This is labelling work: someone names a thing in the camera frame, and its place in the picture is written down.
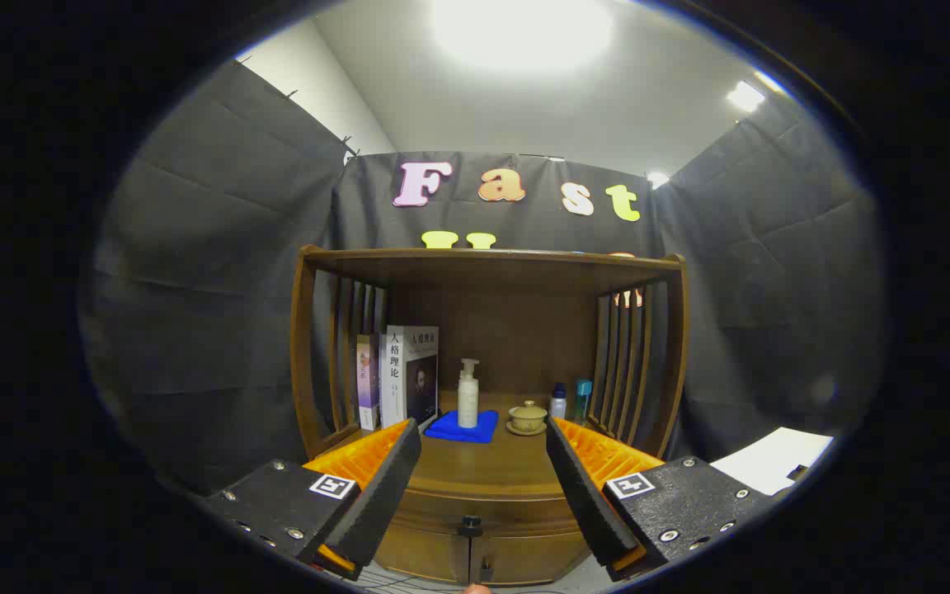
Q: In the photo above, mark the white book with portrait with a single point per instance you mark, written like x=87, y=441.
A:
x=409, y=363

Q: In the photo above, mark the white bottle with blue cap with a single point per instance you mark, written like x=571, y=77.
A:
x=558, y=404

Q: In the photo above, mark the wooden countertop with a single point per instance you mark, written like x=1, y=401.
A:
x=491, y=462

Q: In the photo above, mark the round ceiling light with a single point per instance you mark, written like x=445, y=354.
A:
x=522, y=33

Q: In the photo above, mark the small ceiling light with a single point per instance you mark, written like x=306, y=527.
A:
x=657, y=178
x=745, y=96

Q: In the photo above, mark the blue folded cloth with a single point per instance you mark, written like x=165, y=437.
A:
x=483, y=429

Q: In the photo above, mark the black backdrop cloth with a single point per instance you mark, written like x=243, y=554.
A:
x=211, y=289

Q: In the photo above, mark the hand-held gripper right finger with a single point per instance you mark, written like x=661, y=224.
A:
x=586, y=495

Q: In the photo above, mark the beige lidded teacup with saucer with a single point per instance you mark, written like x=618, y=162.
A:
x=528, y=417

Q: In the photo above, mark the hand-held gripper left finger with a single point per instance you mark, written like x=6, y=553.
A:
x=380, y=495

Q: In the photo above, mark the teal slim bottle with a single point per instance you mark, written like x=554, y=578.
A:
x=582, y=404

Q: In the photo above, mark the wooden cabinet with slatted shelf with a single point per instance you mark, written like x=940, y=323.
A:
x=483, y=330

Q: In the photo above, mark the wooden drawer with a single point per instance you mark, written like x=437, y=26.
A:
x=516, y=511

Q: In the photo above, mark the black drawer knob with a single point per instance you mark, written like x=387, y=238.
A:
x=471, y=525

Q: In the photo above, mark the white pump bottle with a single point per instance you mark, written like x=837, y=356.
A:
x=467, y=404

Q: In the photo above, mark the purple white book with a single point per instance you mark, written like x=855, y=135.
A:
x=368, y=379

